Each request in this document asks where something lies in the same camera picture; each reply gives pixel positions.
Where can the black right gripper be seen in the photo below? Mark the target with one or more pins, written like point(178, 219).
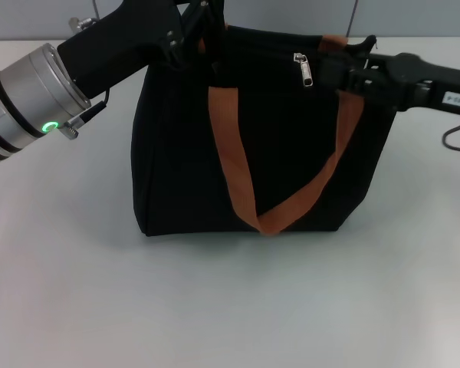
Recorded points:
point(429, 84)

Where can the silver zipper pull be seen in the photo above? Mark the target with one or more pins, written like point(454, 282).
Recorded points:
point(306, 71)

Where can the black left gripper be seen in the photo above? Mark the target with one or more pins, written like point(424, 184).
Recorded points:
point(119, 46)

